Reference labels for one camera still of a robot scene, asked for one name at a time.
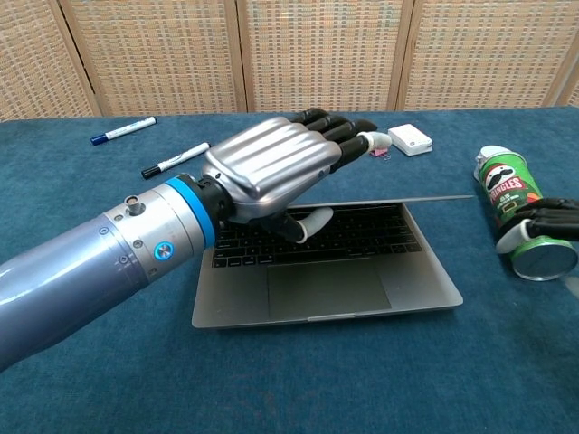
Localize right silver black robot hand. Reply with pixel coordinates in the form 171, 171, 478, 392
494, 196, 579, 255

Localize white marker black cap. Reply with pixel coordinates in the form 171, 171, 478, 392
140, 142, 213, 181

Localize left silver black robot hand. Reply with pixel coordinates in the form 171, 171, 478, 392
198, 107, 393, 245

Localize white power adapter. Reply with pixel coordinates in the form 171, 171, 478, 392
387, 123, 434, 158

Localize blue carpet table mat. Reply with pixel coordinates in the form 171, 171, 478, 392
0, 105, 579, 434

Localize wooden woven folding screen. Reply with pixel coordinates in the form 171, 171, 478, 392
0, 0, 579, 123

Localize green Pringles can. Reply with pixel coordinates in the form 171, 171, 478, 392
473, 145, 579, 283

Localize silver laptop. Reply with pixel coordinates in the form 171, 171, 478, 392
191, 194, 476, 330

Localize white marker blue cap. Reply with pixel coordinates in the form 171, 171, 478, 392
90, 116, 158, 146

